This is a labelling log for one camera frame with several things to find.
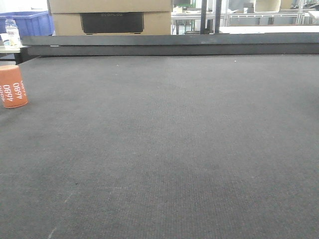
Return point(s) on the orange cylindrical 4680 capacitor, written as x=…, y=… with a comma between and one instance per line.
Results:
x=12, y=90

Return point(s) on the dark grey table mat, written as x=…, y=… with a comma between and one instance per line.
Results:
x=220, y=147

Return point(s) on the white metal rack background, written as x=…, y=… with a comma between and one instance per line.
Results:
x=266, y=12

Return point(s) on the large cardboard box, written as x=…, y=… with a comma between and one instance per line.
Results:
x=111, y=17

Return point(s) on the blue plastic crate background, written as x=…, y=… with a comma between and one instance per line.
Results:
x=30, y=23

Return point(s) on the black raised table ledge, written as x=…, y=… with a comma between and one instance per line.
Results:
x=174, y=45

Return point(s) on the clear plastic water bottle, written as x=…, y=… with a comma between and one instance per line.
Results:
x=13, y=33

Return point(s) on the black vertical post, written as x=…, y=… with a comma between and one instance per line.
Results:
x=203, y=17

